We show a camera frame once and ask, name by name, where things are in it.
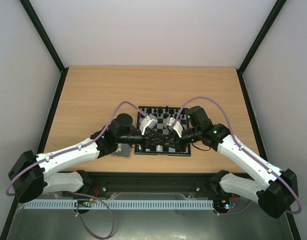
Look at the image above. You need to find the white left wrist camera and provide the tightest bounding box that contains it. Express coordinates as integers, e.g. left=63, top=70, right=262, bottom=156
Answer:
left=139, top=114, right=158, bottom=136

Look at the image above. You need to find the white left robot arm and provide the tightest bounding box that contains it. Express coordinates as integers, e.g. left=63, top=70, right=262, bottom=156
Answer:
left=8, top=113, right=158, bottom=203

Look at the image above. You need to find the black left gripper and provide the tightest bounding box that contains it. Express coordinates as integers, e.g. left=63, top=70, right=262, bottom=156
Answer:
left=117, top=129, right=167, bottom=152

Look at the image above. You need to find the light blue cable duct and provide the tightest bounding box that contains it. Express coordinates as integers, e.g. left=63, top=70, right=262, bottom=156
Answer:
left=24, top=199, right=214, bottom=211

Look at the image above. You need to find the black white chess board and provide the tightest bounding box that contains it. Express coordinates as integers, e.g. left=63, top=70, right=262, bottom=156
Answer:
left=134, top=106, right=191, bottom=157

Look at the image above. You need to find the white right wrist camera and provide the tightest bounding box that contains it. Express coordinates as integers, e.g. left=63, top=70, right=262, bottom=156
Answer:
left=163, top=117, right=184, bottom=138

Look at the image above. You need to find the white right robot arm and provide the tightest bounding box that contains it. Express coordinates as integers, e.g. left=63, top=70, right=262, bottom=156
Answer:
left=165, top=106, right=299, bottom=219

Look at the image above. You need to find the dark cork-edged tray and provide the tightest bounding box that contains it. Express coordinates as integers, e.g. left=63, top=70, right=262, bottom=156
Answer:
left=109, top=143, right=132, bottom=159

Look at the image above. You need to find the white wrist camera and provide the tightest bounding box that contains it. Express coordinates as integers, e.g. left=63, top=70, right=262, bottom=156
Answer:
left=163, top=117, right=184, bottom=138
left=139, top=114, right=158, bottom=136

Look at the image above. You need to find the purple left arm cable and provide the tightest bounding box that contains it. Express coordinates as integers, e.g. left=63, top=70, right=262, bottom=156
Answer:
left=5, top=100, right=116, bottom=238

